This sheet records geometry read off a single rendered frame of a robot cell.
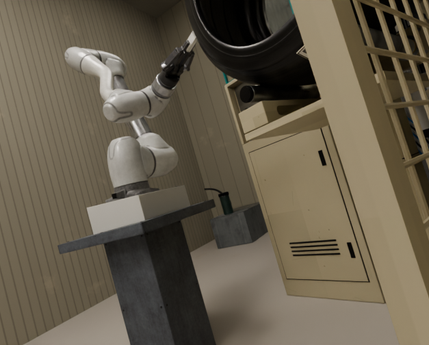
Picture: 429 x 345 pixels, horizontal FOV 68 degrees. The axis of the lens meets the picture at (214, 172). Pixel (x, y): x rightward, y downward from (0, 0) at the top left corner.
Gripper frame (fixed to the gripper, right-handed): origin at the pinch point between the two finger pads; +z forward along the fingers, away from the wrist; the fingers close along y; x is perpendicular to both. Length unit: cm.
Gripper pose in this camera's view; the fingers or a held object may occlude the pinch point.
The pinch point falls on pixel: (191, 42)
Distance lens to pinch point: 121.5
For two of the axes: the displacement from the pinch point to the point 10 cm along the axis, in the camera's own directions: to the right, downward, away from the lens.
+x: 4.3, 8.7, -2.5
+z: 5.2, -4.6, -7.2
